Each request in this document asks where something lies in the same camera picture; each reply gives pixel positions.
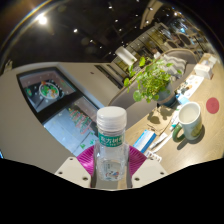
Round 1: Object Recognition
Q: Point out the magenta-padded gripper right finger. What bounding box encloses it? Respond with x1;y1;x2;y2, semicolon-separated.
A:
128;145;168;190

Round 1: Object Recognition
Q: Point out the clear water bottle white cap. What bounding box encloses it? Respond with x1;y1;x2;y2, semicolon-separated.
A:
93;105;130;183

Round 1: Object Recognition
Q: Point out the window with festive decals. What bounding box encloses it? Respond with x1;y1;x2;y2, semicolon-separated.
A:
16;66;99;158

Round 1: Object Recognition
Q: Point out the green potted plant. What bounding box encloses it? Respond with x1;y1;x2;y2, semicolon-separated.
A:
123;56;184;108

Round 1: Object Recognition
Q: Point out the pill blister pack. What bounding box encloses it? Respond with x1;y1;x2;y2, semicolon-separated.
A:
144;150;163;163

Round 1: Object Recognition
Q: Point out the flat round red coaster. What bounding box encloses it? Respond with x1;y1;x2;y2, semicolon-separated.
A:
205;97;221;115

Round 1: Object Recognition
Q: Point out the small upright blue box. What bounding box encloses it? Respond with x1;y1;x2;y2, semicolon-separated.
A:
176;93;191;106

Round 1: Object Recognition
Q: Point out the flat blue and white box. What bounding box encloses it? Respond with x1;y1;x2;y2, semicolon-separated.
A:
133;129;157;154

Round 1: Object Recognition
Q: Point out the group of ceiling lights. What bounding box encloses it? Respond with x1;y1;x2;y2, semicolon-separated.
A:
34;1;181;38

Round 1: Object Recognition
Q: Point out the white mug green handle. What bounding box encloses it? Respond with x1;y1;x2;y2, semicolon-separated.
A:
171;101;203;141

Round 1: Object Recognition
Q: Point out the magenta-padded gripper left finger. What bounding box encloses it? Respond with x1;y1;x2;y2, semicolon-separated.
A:
54;145;99;190

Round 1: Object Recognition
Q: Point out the white rectangular box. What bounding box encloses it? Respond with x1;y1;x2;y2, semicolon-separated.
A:
194;63;214;80

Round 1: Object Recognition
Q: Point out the grey chevron cushion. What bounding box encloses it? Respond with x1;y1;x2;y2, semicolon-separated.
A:
159;54;186;76

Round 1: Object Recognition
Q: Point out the grey curved sofa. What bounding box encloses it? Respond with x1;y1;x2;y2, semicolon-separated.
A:
108;48;198;129

